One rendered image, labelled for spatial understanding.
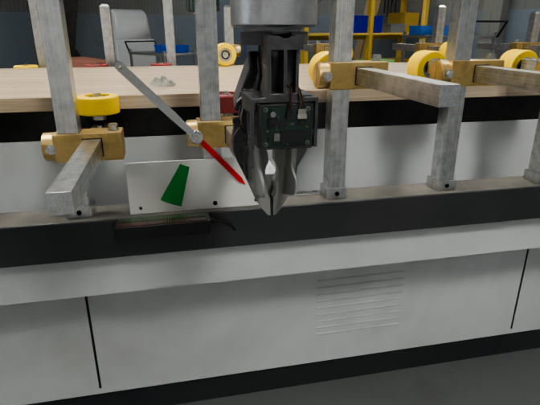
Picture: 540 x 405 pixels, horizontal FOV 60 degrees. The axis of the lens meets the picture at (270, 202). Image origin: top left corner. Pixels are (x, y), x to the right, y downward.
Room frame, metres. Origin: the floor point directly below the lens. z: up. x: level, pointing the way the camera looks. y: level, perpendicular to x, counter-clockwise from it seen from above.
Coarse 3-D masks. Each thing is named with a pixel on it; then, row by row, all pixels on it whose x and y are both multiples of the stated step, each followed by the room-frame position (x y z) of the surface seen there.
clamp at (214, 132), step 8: (192, 120) 0.86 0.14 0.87; (200, 120) 0.86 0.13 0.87; (224, 120) 0.86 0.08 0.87; (192, 128) 0.84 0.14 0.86; (200, 128) 0.84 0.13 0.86; (208, 128) 0.85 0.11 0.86; (216, 128) 0.85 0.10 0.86; (224, 128) 0.85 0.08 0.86; (208, 136) 0.85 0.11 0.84; (216, 136) 0.85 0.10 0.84; (224, 136) 0.85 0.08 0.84; (192, 144) 0.85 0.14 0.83; (208, 144) 0.85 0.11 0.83; (216, 144) 0.85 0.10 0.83; (224, 144) 0.85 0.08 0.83
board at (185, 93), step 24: (0, 72) 1.50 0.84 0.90; (24, 72) 1.50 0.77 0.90; (96, 72) 1.50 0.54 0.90; (144, 72) 1.50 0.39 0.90; (168, 72) 1.50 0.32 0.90; (192, 72) 1.50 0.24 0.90; (240, 72) 1.50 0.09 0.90; (0, 96) 0.95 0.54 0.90; (24, 96) 0.95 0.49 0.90; (48, 96) 0.95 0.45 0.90; (120, 96) 0.98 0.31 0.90; (144, 96) 0.99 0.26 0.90; (168, 96) 1.00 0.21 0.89; (192, 96) 1.01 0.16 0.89; (360, 96) 1.09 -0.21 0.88; (384, 96) 1.10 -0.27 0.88; (480, 96) 1.15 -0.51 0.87
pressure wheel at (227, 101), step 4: (220, 92) 0.98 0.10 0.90; (224, 92) 0.95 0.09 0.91; (228, 92) 0.95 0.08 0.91; (232, 92) 0.98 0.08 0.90; (220, 96) 0.92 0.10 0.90; (224, 96) 0.92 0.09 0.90; (228, 96) 0.92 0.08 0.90; (232, 96) 0.92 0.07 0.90; (220, 100) 0.92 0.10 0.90; (224, 100) 0.92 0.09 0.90; (228, 100) 0.92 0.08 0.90; (232, 100) 0.92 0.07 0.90; (220, 104) 0.92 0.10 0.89; (224, 104) 0.92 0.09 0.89; (228, 104) 0.92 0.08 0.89; (232, 104) 0.92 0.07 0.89; (220, 108) 0.92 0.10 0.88; (224, 108) 0.92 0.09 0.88; (228, 108) 0.92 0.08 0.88; (232, 108) 0.92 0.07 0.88; (220, 112) 0.92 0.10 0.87; (224, 112) 0.92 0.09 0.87; (228, 112) 0.92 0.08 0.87; (232, 112) 0.92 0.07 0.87; (236, 112) 0.93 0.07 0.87; (220, 116) 0.95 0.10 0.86; (224, 116) 0.95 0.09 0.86
